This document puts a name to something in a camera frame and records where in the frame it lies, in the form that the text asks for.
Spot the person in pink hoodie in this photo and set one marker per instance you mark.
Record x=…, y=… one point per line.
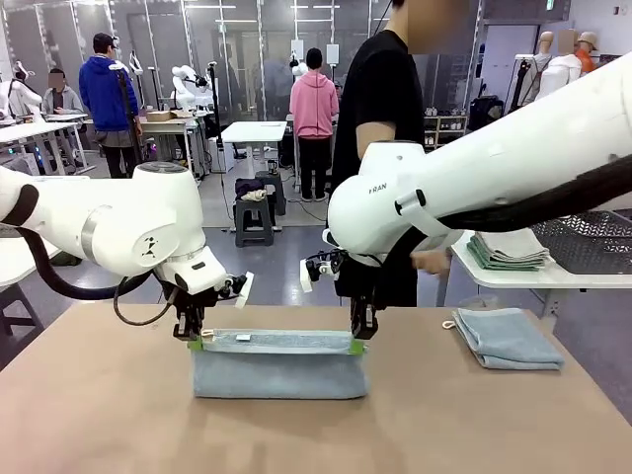
x=313, y=108

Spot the man in blue hoodie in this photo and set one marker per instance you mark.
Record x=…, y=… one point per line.
x=106, y=94

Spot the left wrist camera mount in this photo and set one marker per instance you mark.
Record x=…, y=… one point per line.
x=244, y=291

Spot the dark purple clothes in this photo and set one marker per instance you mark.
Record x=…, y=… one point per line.
x=249, y=186

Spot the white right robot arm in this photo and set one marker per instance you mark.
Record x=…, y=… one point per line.
x=494, y=163

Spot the white side table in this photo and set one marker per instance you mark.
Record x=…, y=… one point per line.
x=518, y=279

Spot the seated person in grey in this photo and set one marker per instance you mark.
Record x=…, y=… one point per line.
x=61, y=101

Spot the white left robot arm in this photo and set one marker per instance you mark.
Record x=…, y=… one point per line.
x=138, y=217

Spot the white standing desk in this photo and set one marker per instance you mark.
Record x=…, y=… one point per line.
x=252, y=131

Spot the black mannequin stand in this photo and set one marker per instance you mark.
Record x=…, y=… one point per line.
x=521, y=89

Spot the stack of folded towels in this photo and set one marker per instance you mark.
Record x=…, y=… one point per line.
x=508, y=252

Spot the white rectangular panel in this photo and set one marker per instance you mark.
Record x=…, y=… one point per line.
x=333, y=54

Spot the person in black t-shirt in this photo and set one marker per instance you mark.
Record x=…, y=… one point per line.
x=390, y=89

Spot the low storage shelf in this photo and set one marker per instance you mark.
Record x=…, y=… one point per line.
x=449, y=129

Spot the cream cloth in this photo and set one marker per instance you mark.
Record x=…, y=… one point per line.
x=252, y=196

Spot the black tripod pole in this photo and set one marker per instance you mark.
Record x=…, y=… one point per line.
x=215, y=123
x=129, y=123

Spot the figure in white shirt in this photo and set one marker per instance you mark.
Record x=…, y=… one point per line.
x=563, y=74

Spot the person's right hand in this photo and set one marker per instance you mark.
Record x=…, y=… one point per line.
x=430, y=261

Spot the grey plastic stool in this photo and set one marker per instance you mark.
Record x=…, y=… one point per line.
x=276, y=192
x=168, y=162
x=238, y=217

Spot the black mesh basket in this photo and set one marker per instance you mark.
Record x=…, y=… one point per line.
x=592, y=247

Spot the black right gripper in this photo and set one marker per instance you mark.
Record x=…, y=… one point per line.
x=365, y=286

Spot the dark metal stand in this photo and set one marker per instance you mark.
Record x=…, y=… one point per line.
x=24, y=316

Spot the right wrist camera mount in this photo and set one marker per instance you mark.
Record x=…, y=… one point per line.
x=307, y=279

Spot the cardboard box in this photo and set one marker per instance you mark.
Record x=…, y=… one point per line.
x=163, y=117

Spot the light blue terry towel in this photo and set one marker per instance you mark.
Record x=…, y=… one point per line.
x=276, y=375
x=513, y=340

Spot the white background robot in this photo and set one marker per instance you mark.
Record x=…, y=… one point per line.
x=183, y=94
x=22, y=96

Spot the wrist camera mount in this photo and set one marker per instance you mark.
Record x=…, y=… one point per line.
x=307, y=279
x=244, y=291

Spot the figure in orange shirt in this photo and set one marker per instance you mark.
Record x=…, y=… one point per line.
x=586, y=54

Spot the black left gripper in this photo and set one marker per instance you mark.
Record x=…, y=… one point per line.
x=190, y=303

